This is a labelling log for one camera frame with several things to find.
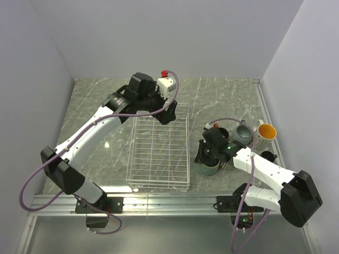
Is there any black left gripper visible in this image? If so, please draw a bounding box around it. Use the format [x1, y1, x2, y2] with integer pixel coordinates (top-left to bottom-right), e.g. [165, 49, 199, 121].
[138, 81, 177, 124]

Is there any teal glazed ceramic mug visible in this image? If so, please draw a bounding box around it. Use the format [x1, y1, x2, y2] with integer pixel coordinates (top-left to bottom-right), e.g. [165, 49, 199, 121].
[195, 161, 220, 176]

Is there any ribbed striped ceramic cup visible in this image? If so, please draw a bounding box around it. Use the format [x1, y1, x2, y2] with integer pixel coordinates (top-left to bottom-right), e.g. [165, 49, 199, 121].
[220, 162, 234, 170]

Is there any orange ceramic mug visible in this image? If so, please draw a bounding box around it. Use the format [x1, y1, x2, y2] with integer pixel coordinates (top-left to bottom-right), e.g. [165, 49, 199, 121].
[213, 123, 229, 139]

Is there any pale blue ceramic mug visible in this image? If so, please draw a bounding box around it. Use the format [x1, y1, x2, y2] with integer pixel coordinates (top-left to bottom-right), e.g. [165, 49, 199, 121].
[231, 120, 253, 146]

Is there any small dark blue mug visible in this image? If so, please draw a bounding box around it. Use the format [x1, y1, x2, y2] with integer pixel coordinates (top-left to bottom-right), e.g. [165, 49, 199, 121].
[260, 151, 278, 162]

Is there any floral white ceramic mug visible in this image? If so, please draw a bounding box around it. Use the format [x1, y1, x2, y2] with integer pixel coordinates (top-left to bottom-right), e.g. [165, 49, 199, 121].
[254, 120, 277, 150]

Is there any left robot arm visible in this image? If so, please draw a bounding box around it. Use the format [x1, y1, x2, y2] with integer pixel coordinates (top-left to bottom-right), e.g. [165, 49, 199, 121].
[41, 70, 179, 213]

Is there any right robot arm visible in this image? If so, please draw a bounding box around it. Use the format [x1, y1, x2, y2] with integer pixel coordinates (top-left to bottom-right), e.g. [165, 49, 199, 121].
[194, 126, 323, 228]

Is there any white wire dish rack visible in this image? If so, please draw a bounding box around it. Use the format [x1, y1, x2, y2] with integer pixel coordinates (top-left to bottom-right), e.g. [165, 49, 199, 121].
[126, 103, 190, 192]

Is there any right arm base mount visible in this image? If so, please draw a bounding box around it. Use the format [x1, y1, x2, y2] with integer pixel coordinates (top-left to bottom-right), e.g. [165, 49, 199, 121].
[213, 196, 264, 230]

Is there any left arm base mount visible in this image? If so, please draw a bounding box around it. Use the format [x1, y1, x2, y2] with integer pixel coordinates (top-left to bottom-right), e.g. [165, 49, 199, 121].
[75, 195, 124, 235]

